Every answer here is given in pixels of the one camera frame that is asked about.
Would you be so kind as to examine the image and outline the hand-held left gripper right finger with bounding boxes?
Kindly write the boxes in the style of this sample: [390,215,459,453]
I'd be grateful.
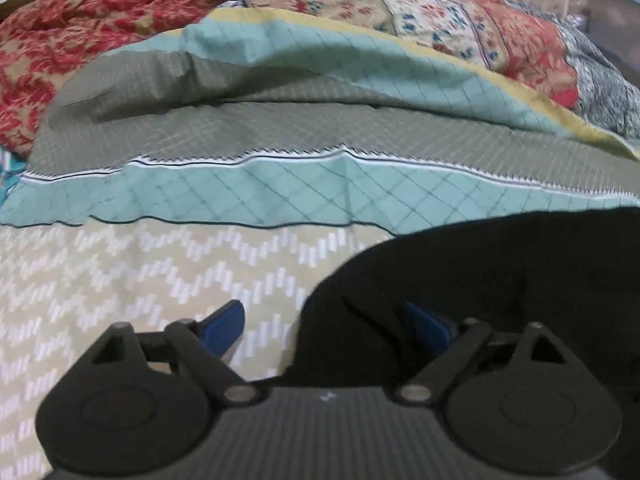
[392,302,572,407]

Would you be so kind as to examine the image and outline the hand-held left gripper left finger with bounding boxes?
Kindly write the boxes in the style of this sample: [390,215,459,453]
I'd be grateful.
[89,300,257,407]

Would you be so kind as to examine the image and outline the black pants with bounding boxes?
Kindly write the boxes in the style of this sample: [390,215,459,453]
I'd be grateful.
[290,205,640,480]

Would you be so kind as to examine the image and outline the teal grey checked blanket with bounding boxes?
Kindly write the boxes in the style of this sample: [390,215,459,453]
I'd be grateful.
[0,7,640,237]

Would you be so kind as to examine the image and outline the teal patterned cloth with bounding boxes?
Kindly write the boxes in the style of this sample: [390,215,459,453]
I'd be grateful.
[0,149,28,213]

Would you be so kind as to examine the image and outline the red floral patchwork quilt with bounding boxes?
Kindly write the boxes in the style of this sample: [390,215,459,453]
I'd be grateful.
[0,0,640,162]

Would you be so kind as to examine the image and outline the teal storage box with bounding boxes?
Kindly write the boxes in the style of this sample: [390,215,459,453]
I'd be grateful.
[586,0,640,63]

